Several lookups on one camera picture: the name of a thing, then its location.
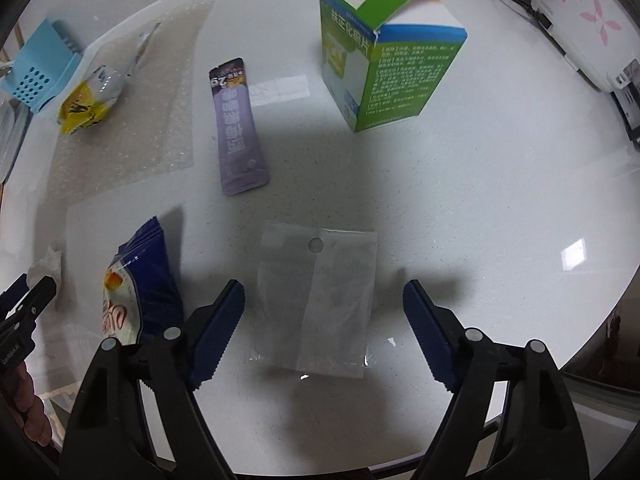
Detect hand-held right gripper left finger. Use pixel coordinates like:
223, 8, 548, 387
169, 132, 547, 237
59, 279, 246, 480

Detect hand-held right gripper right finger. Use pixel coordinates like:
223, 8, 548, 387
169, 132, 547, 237
402, 280, 591, 480

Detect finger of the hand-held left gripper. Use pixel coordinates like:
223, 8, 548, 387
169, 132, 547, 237
0, 274, 57, 341

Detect dark blue cookie wrapper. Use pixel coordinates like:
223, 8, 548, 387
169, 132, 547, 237
100, 216, 187, 346

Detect clear plastic bag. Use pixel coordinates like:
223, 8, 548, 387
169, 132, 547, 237
248, 220, 378, 380

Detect person's left hand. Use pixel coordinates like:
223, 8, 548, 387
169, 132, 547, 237
0, 362, 51, 445

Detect crumpled white tissue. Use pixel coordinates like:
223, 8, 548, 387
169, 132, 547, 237
26, 244, 65, 286

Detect purple stick sachet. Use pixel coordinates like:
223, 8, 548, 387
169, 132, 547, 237
208, 57, 271, 196

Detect bubble wrap sheet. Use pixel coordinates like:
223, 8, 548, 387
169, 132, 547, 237
50, 0, 216, 196

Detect yellow and silver snack wrapper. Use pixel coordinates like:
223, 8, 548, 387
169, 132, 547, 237
59, 22, 163, 136

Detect blue perforated utensil holder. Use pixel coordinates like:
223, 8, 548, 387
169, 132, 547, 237
0, 17, 83, 116

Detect clear tape strip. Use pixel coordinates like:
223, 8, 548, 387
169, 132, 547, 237
248, 76, 308, 107

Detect green and blue carton box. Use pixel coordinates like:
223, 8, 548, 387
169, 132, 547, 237
319, 0, 469, 133

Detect white rice cooker pink flowers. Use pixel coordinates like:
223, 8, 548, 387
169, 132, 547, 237
530, 0, 640, 93

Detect black power cable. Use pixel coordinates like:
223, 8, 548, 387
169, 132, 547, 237
492, 0, 576, 68

